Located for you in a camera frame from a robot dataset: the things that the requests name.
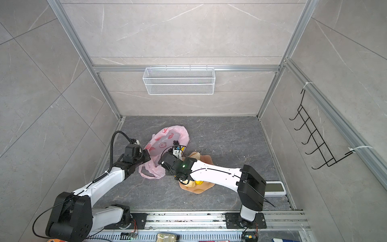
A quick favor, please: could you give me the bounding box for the beige fake potato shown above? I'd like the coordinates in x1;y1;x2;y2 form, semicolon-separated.
189;152;201;160

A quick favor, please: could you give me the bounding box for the pink scalloped bowl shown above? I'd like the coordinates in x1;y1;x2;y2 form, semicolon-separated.
179;151;215;194

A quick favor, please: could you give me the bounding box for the pink plastic bag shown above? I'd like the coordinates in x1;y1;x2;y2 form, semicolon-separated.
139;126;189;179

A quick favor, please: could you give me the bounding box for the beige fake mushroom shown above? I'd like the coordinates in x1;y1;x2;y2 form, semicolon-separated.
184;180;196;188

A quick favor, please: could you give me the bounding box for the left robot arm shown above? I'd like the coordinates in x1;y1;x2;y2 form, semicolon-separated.
45;144;151;242

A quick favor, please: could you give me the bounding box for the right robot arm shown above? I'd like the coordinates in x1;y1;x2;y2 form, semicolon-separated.
158;153;267;222

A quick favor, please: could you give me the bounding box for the white digital timer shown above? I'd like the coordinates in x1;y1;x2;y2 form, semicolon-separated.
265;181;287;198

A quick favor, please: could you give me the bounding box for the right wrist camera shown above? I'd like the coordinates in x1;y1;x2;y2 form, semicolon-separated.
172;145;185;159

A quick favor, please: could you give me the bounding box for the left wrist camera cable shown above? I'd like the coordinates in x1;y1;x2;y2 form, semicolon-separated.
108;130;141;171

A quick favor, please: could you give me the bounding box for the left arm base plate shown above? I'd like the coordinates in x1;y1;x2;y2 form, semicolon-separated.
104;213;148;230

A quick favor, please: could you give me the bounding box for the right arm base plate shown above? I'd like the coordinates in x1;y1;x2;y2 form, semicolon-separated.
224;212;267;229

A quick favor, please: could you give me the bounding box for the white wire mesh basket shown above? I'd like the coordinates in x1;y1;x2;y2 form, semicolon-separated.
143;67;216;95

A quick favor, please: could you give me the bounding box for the aluminium front rail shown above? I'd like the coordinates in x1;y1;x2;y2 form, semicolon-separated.
83;211;316;242

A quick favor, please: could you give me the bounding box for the black wire hook rack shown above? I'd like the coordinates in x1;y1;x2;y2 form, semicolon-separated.
289;89;355;170

